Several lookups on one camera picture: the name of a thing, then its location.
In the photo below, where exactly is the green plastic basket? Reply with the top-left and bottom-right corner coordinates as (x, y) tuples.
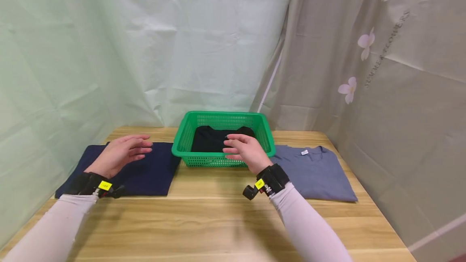
(171, 111), (276, 168)

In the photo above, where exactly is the person's left hand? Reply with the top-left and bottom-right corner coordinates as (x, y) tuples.
(84, 134), (153, 179)

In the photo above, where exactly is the navy folded shirt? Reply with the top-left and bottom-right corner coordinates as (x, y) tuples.
(55, 142), (182, 199)

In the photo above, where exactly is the person's left forearm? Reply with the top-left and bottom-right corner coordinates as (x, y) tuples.
(3, 194), (99, 262)

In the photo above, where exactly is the black folded shirt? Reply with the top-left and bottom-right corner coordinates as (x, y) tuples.
(191, 125), (256, 153)

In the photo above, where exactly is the grey-blue folded t-shirt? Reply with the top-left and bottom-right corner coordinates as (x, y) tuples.
(269, 145), (358, 203)

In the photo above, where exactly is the person's right forearm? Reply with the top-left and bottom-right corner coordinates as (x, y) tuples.
(269, 182), (353, 262)

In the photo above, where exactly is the black wrist band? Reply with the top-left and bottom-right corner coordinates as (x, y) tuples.
(68, 172), (126, 199)
(243, 163), (290, 201)

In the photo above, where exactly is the person's right hand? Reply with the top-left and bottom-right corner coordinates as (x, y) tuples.
(222, 133), (273, 175)

